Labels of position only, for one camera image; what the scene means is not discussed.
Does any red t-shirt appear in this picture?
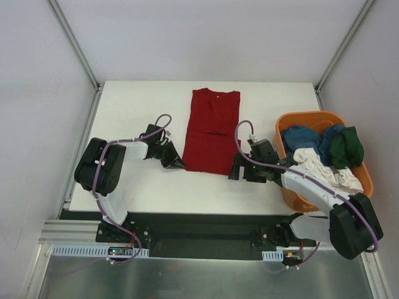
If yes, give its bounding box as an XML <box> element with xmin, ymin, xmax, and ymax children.
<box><xmin>183</xmin><ymin>88</ymin><xmax>241</xmax><ymax>176</ymax></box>

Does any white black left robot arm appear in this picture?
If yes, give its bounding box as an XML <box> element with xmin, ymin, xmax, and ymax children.
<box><xmin>74</xmin><ymin>124</ymin><xmax>186</xmax><ymax>242</ymax></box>

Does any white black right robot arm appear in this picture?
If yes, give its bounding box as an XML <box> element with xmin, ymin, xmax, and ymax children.
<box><xmin>228</xmin><ymin>140</ymin><xmax>383</xmax><ymax>260</ymax></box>

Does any blue t-shirt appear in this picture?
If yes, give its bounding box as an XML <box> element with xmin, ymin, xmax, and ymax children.
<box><xmin>281</xmin><ymin>124</ymin><xmax>345</xmax><ymax>166</ymax></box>

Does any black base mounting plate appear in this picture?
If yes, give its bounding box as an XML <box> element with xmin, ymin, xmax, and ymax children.
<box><xmin>95</xmin><ymin>211</ymin><xmax>324</xmax><ymax>259</ymax></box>

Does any white t-shirt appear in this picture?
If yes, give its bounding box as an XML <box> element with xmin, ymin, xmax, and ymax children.
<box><xmin>293</xmin><ymin>148</ymin><xmax>364</xmax><ymax>195</ymax></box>

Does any green t-shirt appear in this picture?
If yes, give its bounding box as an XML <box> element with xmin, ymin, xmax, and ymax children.
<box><xmin>329</xmin><ymin>126</ymin><xmax>365</xmax><ymax>169</ymax></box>

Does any right white cable duct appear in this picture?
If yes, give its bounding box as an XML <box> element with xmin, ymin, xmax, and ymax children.
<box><xmin>262</xmin><ymin>250</ymin><xmax>284</xmax><ymax>262</ymax></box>

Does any white cable duct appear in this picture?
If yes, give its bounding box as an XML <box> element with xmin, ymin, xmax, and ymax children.
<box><xmin>52</xmin><ymin>245</ymin><xmax>150</xmax><ymax>259</ymax></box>
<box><xmin>262</xmin><ymin>250</ymin><xmax>284</xmax><ymax>262</ymax></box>

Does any left aluminium frame post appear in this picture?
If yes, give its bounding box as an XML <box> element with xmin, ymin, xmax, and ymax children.
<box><xmin>46</xmin><ymin>0</ymin><xmax>101</xmax><ymax>91</ymax></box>

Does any aluminium frame post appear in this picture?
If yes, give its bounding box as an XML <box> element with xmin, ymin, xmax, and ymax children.
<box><xmin>46</xmin><ymin>0</ymin><xmax>101</xmax><ymax>91</ymax></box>
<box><xmin>314</xmin><ymin>0</ymin><xmax>377</xmax><ymax>95</ymax></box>

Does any aluminium front rail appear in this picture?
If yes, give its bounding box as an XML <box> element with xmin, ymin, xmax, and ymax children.
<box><xmin>37</xmin><ymin>217</ymin><xmax>380</xmax><ymax>250</ymax></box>

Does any left white cable duct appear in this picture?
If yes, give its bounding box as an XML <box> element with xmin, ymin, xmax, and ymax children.
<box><xmin>52</xmin><ymin>245</ymin><xmax>150</xmax><ymax>259</ymax></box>

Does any right aluminium frame post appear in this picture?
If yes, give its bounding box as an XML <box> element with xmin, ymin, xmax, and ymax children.
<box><xmin>314</xmin><ymin>0</ymin><xmax>377</xmax><ymax>95</ymax></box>

